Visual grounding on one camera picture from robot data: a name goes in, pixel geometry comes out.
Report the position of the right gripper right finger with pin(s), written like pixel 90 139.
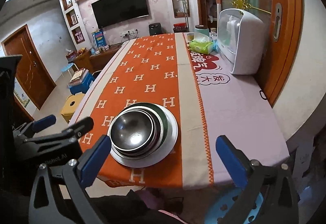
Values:
pixel 270 189

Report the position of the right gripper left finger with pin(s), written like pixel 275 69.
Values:
pixel 59 193

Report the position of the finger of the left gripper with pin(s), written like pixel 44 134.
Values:
pixel 64 143
pixel 30 129

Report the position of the small steel bowl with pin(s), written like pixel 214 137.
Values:
pixel 132 130

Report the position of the white plate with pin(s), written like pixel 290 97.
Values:
pixel 163 147

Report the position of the green plate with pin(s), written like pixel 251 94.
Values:
pixel 154 143

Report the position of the yellow plastic stool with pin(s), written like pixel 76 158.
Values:
pixel 70 106

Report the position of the blue plastic stool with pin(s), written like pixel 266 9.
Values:
pixel 82 86

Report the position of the brown wooden door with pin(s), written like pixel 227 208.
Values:
pixel 31 73

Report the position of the stack of books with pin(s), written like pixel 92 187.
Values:
pixel 78 77

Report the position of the light blue stool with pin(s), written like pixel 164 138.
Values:
pixel 70 68

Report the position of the wooden TV cabinet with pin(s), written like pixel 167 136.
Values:
pixel 97 62

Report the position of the white printed tablecloth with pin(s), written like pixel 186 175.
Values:
pixel 236 107

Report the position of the blue framed picture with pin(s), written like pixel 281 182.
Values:
pixel 99 38

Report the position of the blue wipes pack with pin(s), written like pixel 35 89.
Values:
pixel 215 46

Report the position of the green tissue pack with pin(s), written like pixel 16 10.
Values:
pixel 201 44

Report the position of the white bottle sterilizer appliance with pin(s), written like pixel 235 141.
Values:
pixel 241 37

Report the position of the orange wooden sliding door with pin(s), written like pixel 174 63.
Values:
pixel 283 39

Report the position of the teal canister with lid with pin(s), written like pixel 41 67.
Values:
pixel 201 32

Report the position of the black wall television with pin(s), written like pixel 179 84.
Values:
pixel 110 12

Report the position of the silver door handle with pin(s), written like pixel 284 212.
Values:
pixel 277 22

